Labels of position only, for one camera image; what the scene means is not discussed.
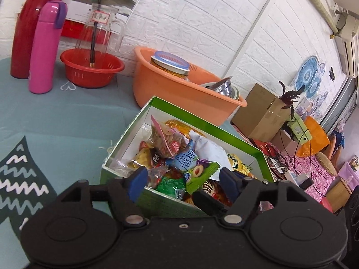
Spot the red lion snack bag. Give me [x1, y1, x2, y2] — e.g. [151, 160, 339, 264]
[202, 179, 232, 206]

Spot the yellow egg cake bag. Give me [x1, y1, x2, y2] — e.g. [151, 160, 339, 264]
[227, 154, 255, 178]

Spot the small yellow snack packet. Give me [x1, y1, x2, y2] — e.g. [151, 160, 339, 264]
[127, 141, 153, 169]

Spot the white snack bag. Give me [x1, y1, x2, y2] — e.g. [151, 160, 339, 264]
[189, 130, 231, 182]

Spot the pink nut snack bag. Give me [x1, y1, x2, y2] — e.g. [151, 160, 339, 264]
[150, 116, 189, 158]

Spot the plaid blanket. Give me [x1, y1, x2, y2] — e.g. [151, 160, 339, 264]
[231, 123, 257, 148]

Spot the white power strip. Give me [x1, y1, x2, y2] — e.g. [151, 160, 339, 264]
[284, 170, 308, 186]

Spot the green cardboard box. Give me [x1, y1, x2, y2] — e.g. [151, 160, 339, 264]
[100, 97, 273, 217]

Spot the brown cardboard box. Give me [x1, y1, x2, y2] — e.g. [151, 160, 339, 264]
[231, 84, 290, 142]

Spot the light green small box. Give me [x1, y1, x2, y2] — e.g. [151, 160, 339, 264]
[287, 113, 313, 145]

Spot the orange jelly snack packet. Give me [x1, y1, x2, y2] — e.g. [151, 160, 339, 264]
[165, 119, 204, 140]

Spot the orange plastic basin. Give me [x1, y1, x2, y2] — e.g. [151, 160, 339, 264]
[133, 46, 248, 126]

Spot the orange plastic bag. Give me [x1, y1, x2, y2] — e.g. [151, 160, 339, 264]
[296, 116, 330, 157]

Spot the steel bowl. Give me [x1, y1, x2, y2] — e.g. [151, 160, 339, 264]
[201, 76, 240, 100]

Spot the dark purple plant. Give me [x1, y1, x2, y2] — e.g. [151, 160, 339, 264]
[279, 81, 305, 120]

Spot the lidded container blue lid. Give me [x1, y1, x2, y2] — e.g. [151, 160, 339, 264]
[151, 51, 190, 79]

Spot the red plastic basket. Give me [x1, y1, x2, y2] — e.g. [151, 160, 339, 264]
[60, 49, 125, 89]

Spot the pink thermos bottle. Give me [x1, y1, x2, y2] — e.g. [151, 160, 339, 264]
[28, 1, 68, 94]

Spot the red thermos jug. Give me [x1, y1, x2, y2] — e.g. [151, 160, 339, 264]
[10, 0, 52, 79]

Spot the blue round wall decoration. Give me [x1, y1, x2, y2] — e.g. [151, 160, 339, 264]
[295, 56, 319, 91]

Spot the red fu wall calendar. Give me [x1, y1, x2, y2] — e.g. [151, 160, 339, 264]
[16, 0, 155, 46]

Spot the wall air conditioner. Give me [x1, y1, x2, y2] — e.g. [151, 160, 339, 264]
[334, 0, 358, 78]

